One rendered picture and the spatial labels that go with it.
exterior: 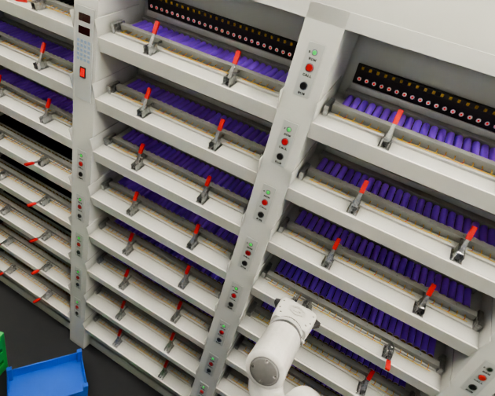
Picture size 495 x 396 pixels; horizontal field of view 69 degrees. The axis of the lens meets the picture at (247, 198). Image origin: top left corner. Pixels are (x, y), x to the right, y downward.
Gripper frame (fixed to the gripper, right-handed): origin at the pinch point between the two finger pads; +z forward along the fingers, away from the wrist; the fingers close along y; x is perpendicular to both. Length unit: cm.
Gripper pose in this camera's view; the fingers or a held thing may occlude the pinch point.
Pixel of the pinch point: (301, 304)
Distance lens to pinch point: 105.6
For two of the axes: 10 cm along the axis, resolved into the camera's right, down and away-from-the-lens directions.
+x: -3.5, 8.9, 2.8
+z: 3.7, -1.5, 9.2
